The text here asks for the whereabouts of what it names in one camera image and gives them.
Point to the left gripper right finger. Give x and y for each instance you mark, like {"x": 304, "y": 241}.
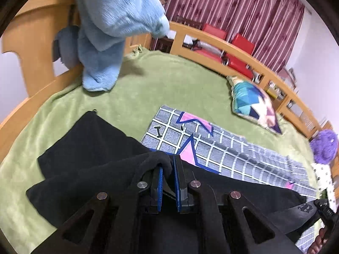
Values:
{"x": 182, "y": 177}

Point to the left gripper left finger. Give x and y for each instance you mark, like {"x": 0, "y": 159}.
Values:
{"x": 154, "y": 193}

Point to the black pants white stripe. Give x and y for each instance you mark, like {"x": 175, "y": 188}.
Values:
{"x": 93, "y": 194}

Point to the person's right hand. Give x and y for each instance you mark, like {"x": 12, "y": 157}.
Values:
{"x": 318, "y": 243}

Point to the white dotted pillow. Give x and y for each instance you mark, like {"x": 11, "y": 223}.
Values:
{"x": 325, "y": 185}

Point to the grey checkered star blanket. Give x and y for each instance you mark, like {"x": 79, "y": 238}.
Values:
{"x": 219, "y": 151}

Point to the purple plush toy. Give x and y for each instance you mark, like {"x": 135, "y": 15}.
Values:
{"x": 324, "y": 146}

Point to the colourful geometric pillow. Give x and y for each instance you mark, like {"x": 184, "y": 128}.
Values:
{"x": 252, "y": 103}

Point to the green fleece bed cover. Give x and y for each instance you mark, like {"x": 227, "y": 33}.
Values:
{"x": 147, "y": 81}

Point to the light blue fleece garment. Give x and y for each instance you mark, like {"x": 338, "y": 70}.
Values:
{"x": 98, "y": 42}

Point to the maroon patterned curtain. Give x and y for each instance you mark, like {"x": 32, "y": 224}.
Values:
{"x": 271, "y": 25}

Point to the wooden bed frame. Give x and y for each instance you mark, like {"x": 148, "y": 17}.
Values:
{"x": 28, "y": 28}

